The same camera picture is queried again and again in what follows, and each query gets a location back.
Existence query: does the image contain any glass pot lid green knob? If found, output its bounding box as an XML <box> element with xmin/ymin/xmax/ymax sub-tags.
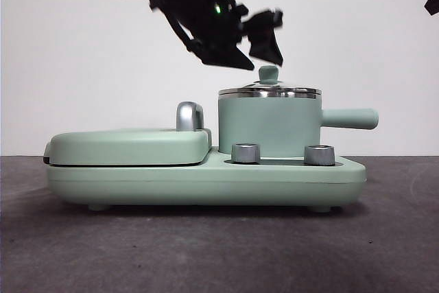
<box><xmin>218</xmin><ymin>65</ymin><xmax>323</xmax><ymax>99</ymax></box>

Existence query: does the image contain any silver control knob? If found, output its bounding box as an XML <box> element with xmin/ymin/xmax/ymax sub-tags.
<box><xmin>231</xmin><ymin>143</ymin><xmax>261</xmax><ymax>164</ymax></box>
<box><xmin>303</xmin><ymin>144</ymin><xmax>336</xmax><ymax>166</ymax></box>

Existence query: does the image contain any mint green breakfast machine base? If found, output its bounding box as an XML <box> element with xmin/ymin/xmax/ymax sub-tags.
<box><xmin>46</xmin><ymin>128</ymin><xmax>368</xmax><ymax>212</ymax></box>

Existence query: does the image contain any mint green hinged griddle cover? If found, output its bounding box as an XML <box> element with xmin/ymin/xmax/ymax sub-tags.
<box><xmin>43</xmin><ymin>128</ymin><xmax>213</xmax><ymax>167</ymax></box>

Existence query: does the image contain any chrome griddle cover handle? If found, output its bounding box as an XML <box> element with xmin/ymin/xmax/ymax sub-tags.
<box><xmin>176</xmin><ymin>101</ymin><xmax>206</xmax><ymax>132</ymax></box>

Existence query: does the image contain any mint green handled pot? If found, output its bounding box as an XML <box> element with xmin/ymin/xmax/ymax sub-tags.
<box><xmin>217</xmin><ymin>94</ymin><xmax>379</xmax><ymax>156</ymax></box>

